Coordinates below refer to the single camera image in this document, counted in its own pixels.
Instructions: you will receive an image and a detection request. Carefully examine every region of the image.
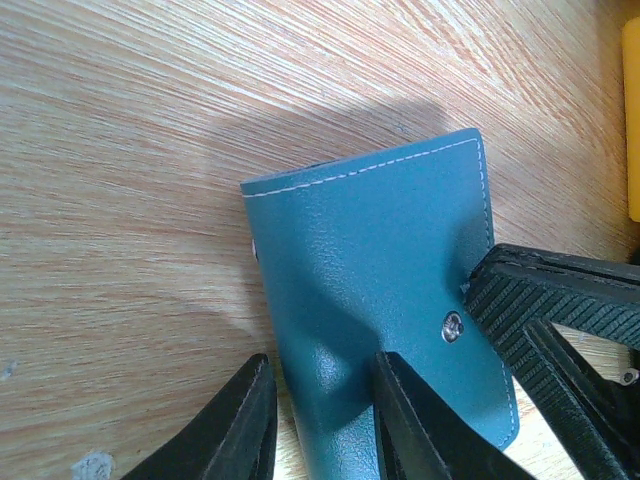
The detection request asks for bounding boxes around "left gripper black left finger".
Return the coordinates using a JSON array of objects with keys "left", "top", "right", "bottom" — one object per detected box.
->
[{"left": 124, "top": 354, "right": 278, "bottom": 479}]

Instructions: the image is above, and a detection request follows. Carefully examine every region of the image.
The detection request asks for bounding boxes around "yellow plastic bin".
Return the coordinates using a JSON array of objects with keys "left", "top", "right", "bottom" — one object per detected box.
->
[{"left": 621, "top": 17, "right": 640, "bottom": 222}]

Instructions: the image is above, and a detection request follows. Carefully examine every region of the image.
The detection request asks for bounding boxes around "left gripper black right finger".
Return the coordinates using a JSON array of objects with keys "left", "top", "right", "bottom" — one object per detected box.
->
[{"left": 372, "top": 352, "right": 532, "bottom": 479}]

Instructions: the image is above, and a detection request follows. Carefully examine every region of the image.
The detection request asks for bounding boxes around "teal card holder wallet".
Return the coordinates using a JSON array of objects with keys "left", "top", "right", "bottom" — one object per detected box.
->
[{"left": 241, "top": 128, "right": 519, "bottom": 479}]

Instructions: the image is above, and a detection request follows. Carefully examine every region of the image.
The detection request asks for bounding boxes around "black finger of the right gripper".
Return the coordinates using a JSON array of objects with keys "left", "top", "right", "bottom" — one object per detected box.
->
[{"left": 465, "top": 244, "right": 639, "bottom": 479}]

